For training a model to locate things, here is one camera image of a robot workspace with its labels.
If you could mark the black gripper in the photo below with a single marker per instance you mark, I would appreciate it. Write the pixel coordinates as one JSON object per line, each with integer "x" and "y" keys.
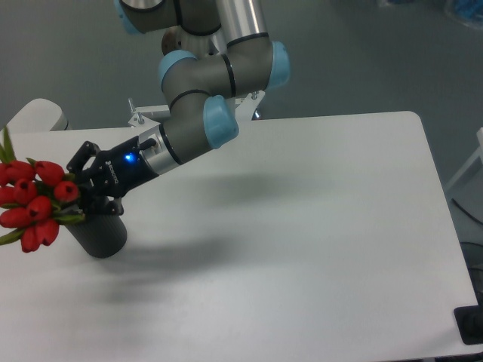
{"x": 101, "y": 174}

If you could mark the red tulip bouquet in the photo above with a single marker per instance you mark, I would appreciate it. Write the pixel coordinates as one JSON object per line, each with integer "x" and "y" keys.
{"x": 37, "y": 198}

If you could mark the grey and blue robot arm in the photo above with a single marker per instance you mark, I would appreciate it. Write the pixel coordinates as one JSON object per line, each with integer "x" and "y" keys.
{"x": 197, "y": 90}

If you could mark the dark grey ribbed vase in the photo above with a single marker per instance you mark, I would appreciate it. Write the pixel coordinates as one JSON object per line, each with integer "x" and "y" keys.
{"x": 100, "y": 235}

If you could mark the white chair seat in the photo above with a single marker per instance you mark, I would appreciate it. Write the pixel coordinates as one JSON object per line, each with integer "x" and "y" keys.
{"x": 39, "y": 115}

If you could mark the black device at table edge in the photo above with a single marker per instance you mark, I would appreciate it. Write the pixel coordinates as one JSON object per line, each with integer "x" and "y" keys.
{"x": 469, "y": 324}

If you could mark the blue items in plastic bag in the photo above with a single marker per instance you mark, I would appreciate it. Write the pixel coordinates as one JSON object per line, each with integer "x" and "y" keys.
{"x": 465, "y": 12}

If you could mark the white pedestal base frame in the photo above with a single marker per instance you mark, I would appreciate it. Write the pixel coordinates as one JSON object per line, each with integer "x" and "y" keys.
{"x": 245, "y": 108}

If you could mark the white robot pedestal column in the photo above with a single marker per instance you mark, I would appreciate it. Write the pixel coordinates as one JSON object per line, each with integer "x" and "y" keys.
{"x": 176, "y": 38}

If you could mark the white frame at right edge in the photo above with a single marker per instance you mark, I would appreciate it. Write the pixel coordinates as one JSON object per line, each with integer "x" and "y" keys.
{"x": 471, "y": 166}

